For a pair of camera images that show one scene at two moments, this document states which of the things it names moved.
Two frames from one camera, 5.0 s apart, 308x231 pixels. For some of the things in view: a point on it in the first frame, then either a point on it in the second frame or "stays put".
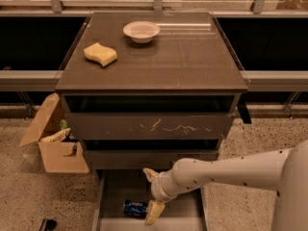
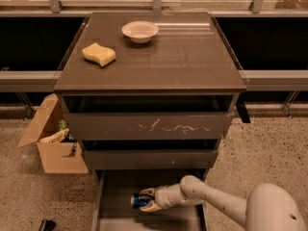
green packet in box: [64, 124] stays put
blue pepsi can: [136, 208] -> [140, 200]
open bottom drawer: [111, 189] stays put
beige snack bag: [57, 138] stays put
